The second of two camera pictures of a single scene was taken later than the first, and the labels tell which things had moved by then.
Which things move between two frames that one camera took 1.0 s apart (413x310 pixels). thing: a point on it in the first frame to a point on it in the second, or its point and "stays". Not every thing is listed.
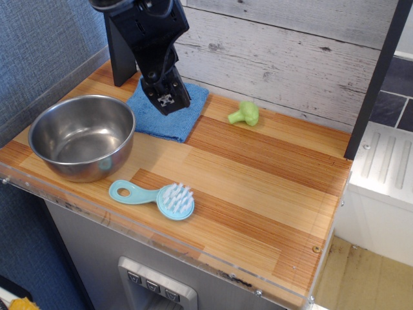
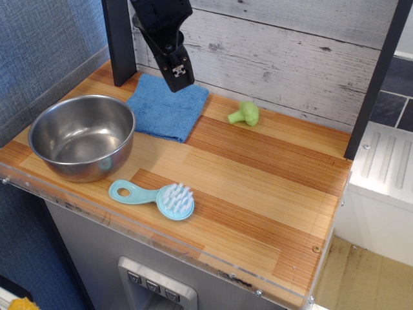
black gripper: x=150 y=30 to x=161 y=20
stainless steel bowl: x=82 y=138 stays
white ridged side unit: x=376 y=212 stays
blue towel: x=179 y=125 stays
